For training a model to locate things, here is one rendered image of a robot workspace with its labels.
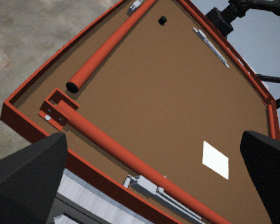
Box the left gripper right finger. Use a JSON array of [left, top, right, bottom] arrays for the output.
[[240, 130, 280, 224]]

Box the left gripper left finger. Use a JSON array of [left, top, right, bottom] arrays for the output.
[[0, 132, 68, 224]]

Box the white rectangular label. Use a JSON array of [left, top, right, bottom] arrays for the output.
[[203, 141, 228, 179]]

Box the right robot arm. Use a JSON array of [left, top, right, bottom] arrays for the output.
[[219, 0, 280, 26]]

